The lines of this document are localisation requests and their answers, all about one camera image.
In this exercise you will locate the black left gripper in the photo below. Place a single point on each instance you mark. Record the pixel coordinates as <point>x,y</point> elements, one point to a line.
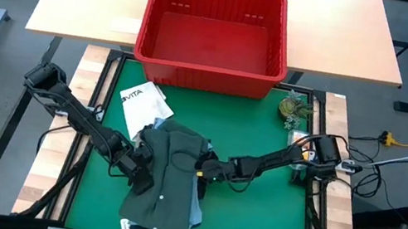
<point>132,161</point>

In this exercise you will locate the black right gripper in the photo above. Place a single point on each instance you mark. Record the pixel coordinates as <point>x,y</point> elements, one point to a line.
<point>226,169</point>

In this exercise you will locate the dark green garment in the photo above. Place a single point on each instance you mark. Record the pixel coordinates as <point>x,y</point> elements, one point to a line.
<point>169,192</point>

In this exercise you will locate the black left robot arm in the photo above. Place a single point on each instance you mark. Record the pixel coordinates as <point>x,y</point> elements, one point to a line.
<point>74,112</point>

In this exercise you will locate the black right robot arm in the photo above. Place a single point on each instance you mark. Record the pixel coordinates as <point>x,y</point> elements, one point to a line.
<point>288,159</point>

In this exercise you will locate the red plastic laundry bin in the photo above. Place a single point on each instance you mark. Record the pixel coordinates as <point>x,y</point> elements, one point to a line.
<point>208,43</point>

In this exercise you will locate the yellow tag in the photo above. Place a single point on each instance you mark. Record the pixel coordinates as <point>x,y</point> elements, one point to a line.
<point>199,174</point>

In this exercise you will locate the green table mat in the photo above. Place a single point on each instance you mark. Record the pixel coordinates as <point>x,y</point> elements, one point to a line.
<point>252,224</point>

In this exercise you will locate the white tote bag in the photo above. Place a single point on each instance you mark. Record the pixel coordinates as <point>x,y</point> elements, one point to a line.
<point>142,108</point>

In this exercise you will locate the artificial succulent plant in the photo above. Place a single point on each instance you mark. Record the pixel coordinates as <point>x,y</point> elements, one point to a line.
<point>293,107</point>

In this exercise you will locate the pale paper label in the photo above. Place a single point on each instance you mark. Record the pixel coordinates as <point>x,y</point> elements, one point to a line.
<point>125,25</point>

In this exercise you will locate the light wooden table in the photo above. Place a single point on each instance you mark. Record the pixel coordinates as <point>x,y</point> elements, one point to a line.
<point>327,35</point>

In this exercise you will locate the black aluminium frame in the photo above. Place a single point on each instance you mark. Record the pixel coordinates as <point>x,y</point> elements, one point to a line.
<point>113,57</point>

